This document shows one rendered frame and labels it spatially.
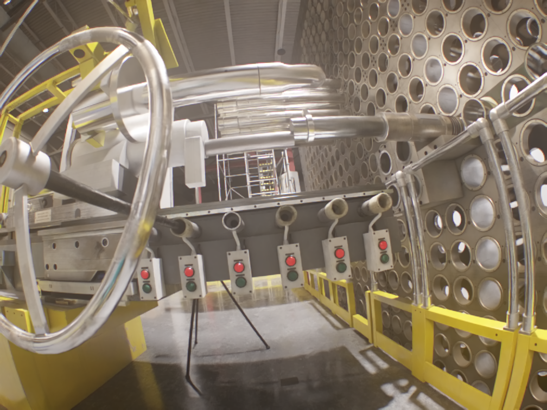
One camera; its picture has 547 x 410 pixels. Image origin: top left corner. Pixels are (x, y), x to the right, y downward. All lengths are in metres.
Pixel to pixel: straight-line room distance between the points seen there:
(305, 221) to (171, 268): 0.55
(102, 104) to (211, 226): 0.69
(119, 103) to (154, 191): 0.81
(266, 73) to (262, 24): 9.84
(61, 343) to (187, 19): 10.45
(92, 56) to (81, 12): 9.77
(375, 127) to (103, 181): 1.39
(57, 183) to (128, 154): 0.98
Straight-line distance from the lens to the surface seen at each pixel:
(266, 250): 0.89
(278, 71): 0.98
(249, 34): 11.13
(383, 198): 0.90
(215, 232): 0.94
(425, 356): 1.24
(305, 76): 1.00
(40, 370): 1.37
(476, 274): 1.98
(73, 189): 0.36
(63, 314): 1.04
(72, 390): 1.53
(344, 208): 0.81
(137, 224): 0.17
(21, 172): 0.29
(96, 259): 1.19
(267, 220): 0.93
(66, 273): 1.34
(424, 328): 1.18
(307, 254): 0.91
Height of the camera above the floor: 0.76
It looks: 10 degrees up
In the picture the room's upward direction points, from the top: 7 degrees counter-clockwise
